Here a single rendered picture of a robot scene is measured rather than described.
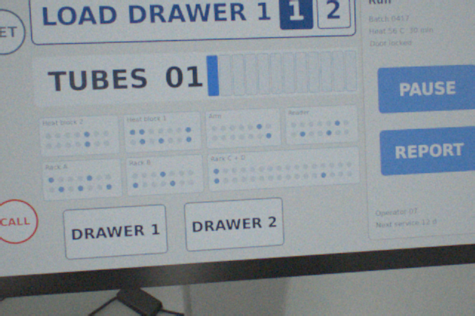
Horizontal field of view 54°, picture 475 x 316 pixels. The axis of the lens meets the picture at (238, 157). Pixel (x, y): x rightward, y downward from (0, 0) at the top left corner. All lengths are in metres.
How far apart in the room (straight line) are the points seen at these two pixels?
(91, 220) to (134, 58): 0.15
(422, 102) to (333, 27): 0.11
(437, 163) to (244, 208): 0.19
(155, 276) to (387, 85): 0.29
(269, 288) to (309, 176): 0.27
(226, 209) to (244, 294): 0.27
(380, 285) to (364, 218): 1.21
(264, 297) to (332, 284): 0.94
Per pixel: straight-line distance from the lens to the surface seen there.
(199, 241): 0.45
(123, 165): 0.44
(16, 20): 0.48
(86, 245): 0.46
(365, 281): 1.67
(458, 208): 0.51
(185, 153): 0.44
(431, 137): 0.49
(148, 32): 0.45
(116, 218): 0.45
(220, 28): 0.45
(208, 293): 0.68
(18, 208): 0.47
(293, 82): 0.45
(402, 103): 0.48
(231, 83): 0.44
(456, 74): 0.51
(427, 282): 1.74
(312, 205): 0.45
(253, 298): 0.70
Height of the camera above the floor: 1.35
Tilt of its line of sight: 42 degrees down
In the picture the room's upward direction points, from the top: 2 degrees clockwise
